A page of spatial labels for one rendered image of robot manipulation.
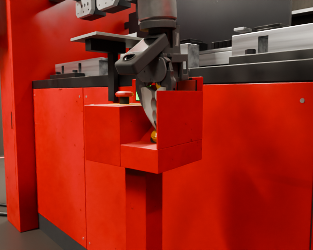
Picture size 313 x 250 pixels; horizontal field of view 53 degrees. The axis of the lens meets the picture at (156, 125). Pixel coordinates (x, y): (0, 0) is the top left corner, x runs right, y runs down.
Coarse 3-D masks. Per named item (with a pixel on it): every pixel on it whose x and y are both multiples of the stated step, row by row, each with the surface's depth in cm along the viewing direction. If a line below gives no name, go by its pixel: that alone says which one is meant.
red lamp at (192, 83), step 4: (184, 80) 69; (188, 80) 69; (192, 80) 68; (180, 84) 70; (184, 84) 69; (188, 84) 69; (192, 84) 68; (180, 88) 70; (184, 88) 70; (188, 88) 69; (192, 88) 68
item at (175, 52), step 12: (144, 24) 59; (156, 24) 58; (168, 24) 59; (168, 36) 63; (168, 48) 63; (156, 60) 60; (168, 60) 59; (180, 60) 63; (144, 72) 62; (156, 72) 60; (180, 72) 64
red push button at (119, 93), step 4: (116, 92) 69; (120, 92) 68; (124, 92) 68; (128, 92) 68; (132, 92) 69; (116, 96) 69; (120, 96) 68; (124, 96) 68; (128, 96) 68; (120, 100) 69; (124, 100) 69; (128, 100) 69
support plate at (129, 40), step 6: (78, 36) 108; (84, 36) 105; (90, 36) 103; (96, 36) 103; (102, 36) 103; (108, 36) 103; (114, 36) 104; (120, 36) 106; (126, 36) 107; (84, 42) 115; (126, 42) 115; (132, 42) 115; (138, 42) 115
